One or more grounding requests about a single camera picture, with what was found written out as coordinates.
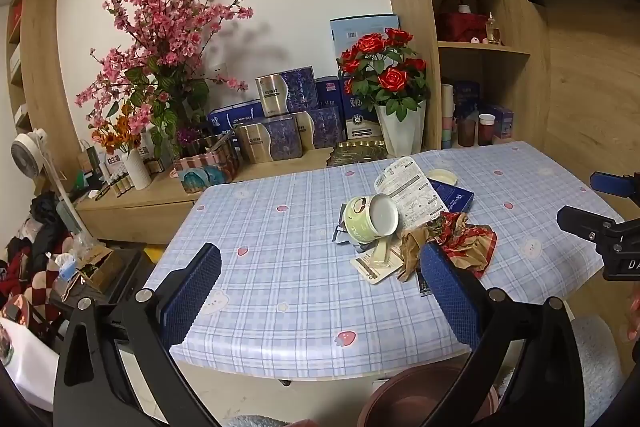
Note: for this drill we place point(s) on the dark clothing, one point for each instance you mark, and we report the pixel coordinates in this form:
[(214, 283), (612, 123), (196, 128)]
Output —
[(47, 217)]

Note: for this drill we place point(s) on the white wall socket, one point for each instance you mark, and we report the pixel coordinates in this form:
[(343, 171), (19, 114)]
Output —
[(220, 70)]

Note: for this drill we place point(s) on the small perfume bottle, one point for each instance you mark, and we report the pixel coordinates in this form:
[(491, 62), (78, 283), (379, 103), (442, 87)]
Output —
[(493, 32)]

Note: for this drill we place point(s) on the white printed packaging card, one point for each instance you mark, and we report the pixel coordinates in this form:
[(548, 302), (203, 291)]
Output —
[(407, 187)]

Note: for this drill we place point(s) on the brown plastic bin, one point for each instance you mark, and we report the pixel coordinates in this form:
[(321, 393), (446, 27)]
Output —
[(400, 402)]

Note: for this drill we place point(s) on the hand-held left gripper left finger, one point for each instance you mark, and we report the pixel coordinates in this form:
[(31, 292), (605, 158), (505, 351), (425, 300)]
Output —
[(192, 292)]

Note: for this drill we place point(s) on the grey paper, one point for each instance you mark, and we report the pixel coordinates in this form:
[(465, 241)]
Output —
[(342, 232)]

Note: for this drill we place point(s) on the red patterned wrapper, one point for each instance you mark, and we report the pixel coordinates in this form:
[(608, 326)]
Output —
[(470, 242)]

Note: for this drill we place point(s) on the small dark green paper bag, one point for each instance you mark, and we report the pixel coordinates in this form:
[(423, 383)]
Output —
[(87, 164)]

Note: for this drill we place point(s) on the row of small brown vials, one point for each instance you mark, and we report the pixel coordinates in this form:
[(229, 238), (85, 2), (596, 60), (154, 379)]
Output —
[(120, 186)]

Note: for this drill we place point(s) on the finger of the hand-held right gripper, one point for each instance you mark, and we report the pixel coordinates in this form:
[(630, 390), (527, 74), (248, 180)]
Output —
[(582, 222), (607, 183)]

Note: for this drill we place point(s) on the white labelled box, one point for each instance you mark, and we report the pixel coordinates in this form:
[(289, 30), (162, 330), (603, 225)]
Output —
[(113, 164)]

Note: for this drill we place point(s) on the white sheet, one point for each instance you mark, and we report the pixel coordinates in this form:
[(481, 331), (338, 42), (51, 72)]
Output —
[(25, 367)]

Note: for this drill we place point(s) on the red gift basket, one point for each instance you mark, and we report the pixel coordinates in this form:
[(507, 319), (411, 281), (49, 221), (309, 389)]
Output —
[(462, 24)]

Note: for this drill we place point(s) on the wooden sideboard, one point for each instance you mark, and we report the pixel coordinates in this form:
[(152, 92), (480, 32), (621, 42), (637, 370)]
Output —
[(140, 212)]

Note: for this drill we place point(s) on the pink striped tin basket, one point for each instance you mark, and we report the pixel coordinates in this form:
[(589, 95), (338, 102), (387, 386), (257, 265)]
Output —
[(205, 172)]

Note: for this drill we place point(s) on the white round lid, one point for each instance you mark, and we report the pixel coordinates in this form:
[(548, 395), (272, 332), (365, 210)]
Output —
[(442, 177)]

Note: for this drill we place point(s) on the green white paper tub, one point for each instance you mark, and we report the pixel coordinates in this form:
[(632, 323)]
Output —
[(362, 222)]

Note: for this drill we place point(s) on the brown drinking glass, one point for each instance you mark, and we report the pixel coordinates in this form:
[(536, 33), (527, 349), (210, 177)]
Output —
[(466, 133)]

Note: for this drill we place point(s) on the gold purple gift box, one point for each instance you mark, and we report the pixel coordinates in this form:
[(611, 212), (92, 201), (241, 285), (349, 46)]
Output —
[(320, 127), (285, 92), (270, 139)]

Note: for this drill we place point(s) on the light blue flat box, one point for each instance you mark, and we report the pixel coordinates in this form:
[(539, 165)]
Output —
[(350, 34)]

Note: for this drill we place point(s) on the grey fluffy cushion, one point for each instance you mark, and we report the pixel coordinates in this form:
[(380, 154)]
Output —
[(595, 357)]

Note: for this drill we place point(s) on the stack of pastel cups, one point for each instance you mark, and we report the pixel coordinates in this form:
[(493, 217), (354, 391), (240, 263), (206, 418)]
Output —
[(447, 117)]

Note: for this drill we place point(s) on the red roses in white vase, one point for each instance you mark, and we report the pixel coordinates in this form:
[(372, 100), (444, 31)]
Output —
[(400, 132)]

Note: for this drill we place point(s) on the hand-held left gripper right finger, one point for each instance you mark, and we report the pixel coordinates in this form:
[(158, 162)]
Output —
[(450, 292)]

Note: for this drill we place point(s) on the orange flowers in white vase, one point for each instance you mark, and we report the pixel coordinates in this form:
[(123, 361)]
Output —
[(136, 169)]

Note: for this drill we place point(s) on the red cup with white lid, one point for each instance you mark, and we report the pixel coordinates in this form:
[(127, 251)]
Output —
[(486, 132)]

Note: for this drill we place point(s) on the dark blue shelf box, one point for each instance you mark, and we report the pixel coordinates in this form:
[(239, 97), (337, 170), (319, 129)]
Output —
[(466, 99)]

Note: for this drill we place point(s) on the wooden side bookshelf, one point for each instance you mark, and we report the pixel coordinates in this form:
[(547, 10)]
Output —
[(45, 57)]

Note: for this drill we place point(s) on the dark blue packet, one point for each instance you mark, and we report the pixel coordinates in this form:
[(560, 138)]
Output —
[(455, 198)]

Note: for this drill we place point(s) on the gold ornate tray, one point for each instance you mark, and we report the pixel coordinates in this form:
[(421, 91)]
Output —
[(355, 152)]

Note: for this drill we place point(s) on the wooden shelf unit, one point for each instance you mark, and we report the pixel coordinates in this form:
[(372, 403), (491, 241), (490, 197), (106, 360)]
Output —
[(405, 7)]

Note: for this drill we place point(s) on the black case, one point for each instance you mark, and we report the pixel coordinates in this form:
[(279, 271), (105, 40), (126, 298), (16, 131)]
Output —
[(130, 272)]

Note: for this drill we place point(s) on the white desk fan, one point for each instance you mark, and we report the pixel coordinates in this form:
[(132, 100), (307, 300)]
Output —
[(27, 154)]

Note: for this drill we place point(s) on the small blue box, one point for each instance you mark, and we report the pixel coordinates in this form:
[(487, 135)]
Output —
[(504, 122)]

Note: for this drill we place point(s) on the cream candle packet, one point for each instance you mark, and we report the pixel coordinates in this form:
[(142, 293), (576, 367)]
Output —
[(372, 264)]

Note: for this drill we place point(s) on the cardboard box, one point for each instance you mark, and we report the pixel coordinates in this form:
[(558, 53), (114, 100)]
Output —
[(100, 269)]

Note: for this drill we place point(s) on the brown paper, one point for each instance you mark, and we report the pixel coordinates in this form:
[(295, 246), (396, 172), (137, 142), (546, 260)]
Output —
[(412, 252)]

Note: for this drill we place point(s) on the person's right hand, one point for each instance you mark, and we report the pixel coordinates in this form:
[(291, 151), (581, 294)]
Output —
[(634, 322)]

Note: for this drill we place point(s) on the dark blue red-label box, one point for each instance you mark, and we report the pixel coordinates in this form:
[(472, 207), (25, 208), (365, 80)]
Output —
[(327, 94)]

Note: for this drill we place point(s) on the red checkered cloth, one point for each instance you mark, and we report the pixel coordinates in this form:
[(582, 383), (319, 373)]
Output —
[(30, 282)]

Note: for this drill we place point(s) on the long blue carton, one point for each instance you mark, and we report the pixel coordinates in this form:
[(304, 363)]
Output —
[(235, 114)]

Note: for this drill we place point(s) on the blue plaid tablecloth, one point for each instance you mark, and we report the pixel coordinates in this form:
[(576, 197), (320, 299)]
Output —
[(300, 257)]

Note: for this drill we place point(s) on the pink blossom arrangement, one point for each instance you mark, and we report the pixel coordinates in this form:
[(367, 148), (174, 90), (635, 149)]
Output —
[(160, 17)]

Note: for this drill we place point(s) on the purple flower bunch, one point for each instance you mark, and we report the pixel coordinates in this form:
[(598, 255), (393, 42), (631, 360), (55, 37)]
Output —
[(187, 138)]

